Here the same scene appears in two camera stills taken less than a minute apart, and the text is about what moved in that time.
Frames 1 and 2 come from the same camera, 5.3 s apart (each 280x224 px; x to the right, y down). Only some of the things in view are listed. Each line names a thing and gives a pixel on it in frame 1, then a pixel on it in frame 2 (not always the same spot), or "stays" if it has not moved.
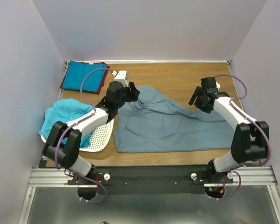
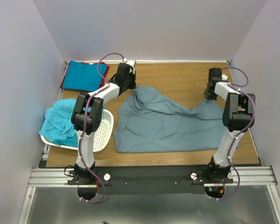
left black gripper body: x=127 y=94 → x=130 y=81
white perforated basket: x=99 y=140 stays
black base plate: x=151 y=180 stays
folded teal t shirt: x=76 y=72 stays
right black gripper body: x=199 y=103 → x=209 y=95
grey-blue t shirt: x=152 y=123 stays
